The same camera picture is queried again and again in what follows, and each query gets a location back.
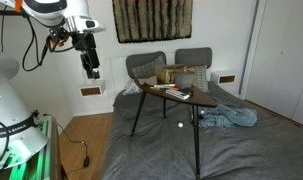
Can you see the white marker pen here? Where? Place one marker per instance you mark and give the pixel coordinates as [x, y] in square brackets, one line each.
[164, 85]

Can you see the dark wooden side table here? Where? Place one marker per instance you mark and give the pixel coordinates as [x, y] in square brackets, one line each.
[197, 99]

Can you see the shaggy striped wall rug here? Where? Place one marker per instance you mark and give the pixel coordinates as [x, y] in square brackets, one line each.
[138, 21]

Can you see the white remote control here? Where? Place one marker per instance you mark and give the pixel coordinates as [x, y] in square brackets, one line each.
[177, 94]

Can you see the small white ball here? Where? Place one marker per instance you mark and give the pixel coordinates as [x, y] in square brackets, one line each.
[180, 124]

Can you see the blue knitted blanket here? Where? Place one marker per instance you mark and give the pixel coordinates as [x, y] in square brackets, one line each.
[225, 115]

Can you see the right white wall nightstand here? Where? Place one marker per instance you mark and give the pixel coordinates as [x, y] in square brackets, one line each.
[222, 77]

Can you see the white wall nightstand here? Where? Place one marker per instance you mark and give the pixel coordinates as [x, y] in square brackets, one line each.
[222, 77]
[96, 87]

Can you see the gray bed mattress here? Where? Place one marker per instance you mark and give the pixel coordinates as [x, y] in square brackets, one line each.
[159, 150]

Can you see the gray bin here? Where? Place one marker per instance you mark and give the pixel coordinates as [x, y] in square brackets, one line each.
[184, 79]

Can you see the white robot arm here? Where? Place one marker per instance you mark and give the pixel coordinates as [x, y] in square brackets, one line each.
[63, 18]

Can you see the left white wall nightstand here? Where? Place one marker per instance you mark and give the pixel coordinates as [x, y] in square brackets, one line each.
[96, 87]

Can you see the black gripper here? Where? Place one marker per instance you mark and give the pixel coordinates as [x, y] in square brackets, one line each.
[85, 43]

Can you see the brown cardboard box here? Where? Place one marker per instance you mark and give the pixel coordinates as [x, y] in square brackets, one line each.
[166, 73]

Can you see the left gray headboard cushion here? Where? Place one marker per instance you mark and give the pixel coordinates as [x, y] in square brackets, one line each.
[141, 59]

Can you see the white wardrobe doors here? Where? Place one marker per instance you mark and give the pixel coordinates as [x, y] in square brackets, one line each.
[276, 78]

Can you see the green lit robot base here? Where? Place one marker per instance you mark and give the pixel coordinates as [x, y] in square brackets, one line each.
[30, 153]

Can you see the gray headboard cushion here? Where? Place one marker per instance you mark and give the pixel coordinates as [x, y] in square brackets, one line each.
[141, 59]
[194, 56]

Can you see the right gray headboard cushion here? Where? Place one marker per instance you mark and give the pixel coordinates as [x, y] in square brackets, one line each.
[194, 56]

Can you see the plaid gray pillow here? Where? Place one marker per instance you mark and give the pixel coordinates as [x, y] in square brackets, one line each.
[147, 69]
[200, 80]

